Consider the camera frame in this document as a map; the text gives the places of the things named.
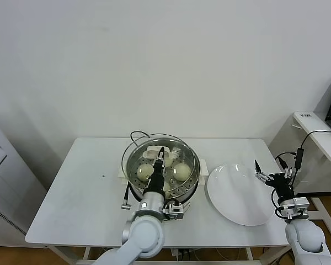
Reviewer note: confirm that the perforated steel steamer basket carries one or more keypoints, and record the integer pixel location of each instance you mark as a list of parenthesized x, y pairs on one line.
[(187, 193)]

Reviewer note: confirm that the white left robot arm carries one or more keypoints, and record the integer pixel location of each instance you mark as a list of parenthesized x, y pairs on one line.
[(143, 234)]

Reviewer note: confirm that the black laptop power adapter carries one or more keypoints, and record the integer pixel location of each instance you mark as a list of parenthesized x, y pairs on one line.
[(298, 158)]

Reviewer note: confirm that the white side desk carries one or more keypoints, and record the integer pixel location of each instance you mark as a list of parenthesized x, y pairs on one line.
[(314, 124)]

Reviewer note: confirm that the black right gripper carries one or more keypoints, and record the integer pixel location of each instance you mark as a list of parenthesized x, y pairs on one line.
[(281, 186)]

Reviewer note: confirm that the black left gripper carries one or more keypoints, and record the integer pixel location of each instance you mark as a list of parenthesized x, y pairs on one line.
[(157, 180)]

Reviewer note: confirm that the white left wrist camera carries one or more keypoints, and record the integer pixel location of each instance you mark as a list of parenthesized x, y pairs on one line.
[(175, 209)]

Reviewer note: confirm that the white steamed baozi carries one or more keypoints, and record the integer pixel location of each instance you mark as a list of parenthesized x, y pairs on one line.
[(167, 191), (181, 171), (168, 162), (143, 173)]

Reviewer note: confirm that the large white plate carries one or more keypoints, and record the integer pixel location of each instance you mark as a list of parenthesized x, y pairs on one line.
[(231, 198)]

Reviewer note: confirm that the small black white label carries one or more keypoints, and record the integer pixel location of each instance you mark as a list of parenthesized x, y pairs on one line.
[(305, 115)]

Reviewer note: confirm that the white table frame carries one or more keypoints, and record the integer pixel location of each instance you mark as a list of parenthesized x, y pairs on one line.
[(86, 254)]

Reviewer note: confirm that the white metal cabinet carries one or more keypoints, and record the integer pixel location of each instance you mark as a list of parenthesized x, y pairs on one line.
[(5, 171)]

